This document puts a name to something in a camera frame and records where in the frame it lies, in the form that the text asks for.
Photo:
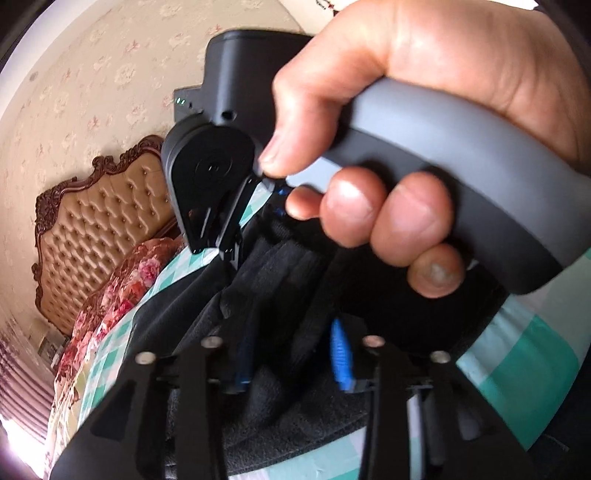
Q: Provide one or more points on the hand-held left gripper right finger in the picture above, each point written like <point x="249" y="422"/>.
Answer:
<point x="341" y="355"/>

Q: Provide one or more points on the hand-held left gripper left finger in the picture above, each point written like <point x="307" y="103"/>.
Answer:
<point x="242" y="369"/>

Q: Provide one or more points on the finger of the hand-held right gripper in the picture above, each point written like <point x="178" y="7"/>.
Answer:
<point x="279" y="211"/>
<point x="228" y="217"/>

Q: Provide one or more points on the black pants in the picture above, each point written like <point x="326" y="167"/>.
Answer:
<point x="281" y="286"/>

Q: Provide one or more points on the person's right hand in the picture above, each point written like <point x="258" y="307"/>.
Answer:
<point x="438" y="50"/>

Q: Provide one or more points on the red floral blanket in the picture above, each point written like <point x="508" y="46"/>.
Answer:
<point x="138" y="272"/>

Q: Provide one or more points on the tufted leather bed headboard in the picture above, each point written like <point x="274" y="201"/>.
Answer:
<point x="92" y="240"/>

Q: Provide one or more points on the teal white checked tablecloth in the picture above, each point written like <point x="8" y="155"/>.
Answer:
<point x="521" y="360"/>

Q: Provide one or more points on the pink striped curtain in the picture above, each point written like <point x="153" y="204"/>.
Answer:
<point x="23" y="369"/>

